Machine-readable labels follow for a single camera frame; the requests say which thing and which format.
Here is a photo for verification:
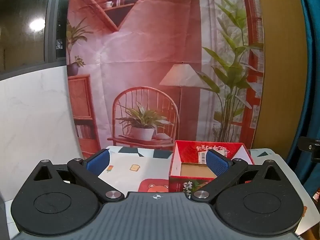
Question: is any printed cartoon tablecloth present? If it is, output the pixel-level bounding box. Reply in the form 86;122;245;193
82;144;314;240

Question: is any dark glass window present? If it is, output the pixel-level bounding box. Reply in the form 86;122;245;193
0;0;70;75

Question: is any printed room scene backdrop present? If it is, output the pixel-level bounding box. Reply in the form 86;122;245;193
66;0;265;159

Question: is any red cardboard box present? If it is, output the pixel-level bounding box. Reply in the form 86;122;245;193
169;140;256;193

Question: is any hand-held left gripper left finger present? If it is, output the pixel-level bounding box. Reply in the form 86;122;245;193
27;149;125;203

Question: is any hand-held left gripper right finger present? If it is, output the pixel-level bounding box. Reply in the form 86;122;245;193
191;149;288;203

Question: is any blue curtain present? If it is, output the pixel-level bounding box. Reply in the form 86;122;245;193
285;0;320;198

